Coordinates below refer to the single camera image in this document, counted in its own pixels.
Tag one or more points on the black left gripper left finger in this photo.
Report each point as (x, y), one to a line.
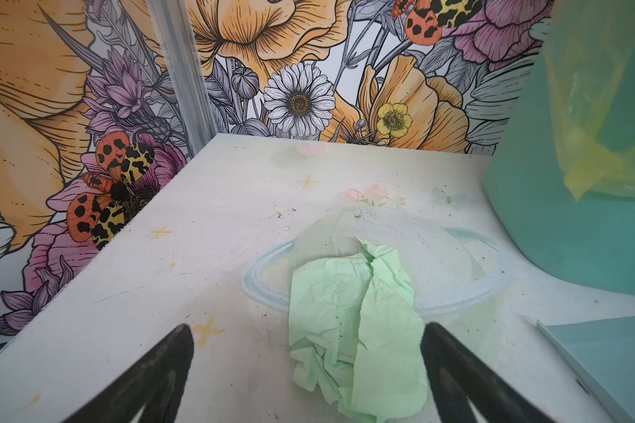
(150, 390)

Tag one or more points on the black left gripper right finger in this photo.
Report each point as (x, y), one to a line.
(461, 384)

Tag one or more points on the light green paper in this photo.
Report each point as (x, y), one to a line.
(355, 335)

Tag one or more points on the grey-green plastic dustpan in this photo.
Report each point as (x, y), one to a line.
(602, 354)

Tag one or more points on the green plastic trash bin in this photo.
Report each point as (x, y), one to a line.
(588, 242)

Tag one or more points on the aluminium corner post left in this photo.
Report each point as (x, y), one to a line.
(176, 37)

